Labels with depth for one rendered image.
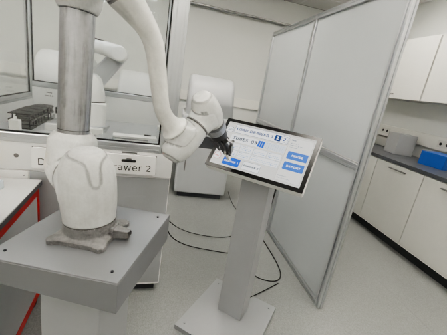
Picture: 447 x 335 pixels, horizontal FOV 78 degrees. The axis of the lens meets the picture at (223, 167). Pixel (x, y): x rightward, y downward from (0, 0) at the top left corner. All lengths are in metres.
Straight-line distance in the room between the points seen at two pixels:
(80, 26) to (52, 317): 0.90
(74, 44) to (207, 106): 0.45
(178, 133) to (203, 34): 3.90
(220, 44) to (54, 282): 4.36
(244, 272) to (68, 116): 1.20
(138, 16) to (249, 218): 1.08
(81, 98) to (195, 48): 3.86
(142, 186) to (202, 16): 3.60
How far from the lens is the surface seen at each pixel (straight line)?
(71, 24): 1.02
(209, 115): 1.04
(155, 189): 1.67
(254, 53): 4.97
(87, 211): 0.88
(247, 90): 4.93
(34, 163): 1.68
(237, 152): 1.44
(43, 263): 0.91
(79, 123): 1.03
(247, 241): 1.60
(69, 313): 1.07
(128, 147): 1.60
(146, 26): 0.94
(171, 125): 0.99
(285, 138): 1.44
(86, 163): 0.85
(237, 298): 1.82
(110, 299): 0.83
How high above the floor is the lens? 1.36
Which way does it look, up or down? 16 degrees down
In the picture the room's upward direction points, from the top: 9 degrees clockwise
